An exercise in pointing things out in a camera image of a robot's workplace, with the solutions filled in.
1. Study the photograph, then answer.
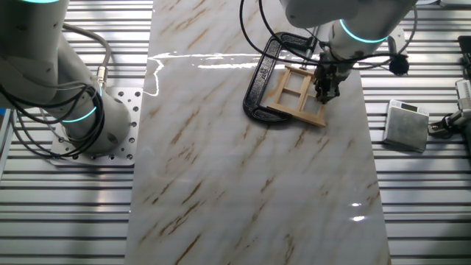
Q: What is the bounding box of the black cast iron C-clamp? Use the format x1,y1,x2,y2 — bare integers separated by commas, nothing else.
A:
242,32,319,123

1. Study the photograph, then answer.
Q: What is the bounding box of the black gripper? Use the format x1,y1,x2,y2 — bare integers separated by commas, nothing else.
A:
313,63,341,105

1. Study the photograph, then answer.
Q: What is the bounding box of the black box device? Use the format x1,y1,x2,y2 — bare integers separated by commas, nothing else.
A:
457,35,471,79

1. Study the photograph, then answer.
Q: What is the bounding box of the grey cable with metal connector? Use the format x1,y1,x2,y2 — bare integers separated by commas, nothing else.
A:
62,22,113,91

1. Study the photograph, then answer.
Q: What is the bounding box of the black cable bundle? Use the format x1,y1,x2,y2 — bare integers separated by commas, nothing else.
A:
0,82,106,159

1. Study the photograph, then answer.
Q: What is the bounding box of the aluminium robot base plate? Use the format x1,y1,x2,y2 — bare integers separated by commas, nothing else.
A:
49,86,144,166

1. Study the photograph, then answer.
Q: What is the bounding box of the white marble pattern board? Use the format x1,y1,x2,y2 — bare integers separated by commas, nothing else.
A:
124,0,393,265

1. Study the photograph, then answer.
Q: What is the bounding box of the silver digital kitchen scale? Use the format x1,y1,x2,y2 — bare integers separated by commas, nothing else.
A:
382,99,431,154

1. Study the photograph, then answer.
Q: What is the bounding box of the wooden miniature window frame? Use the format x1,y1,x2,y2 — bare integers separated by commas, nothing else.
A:
266,64,327,128

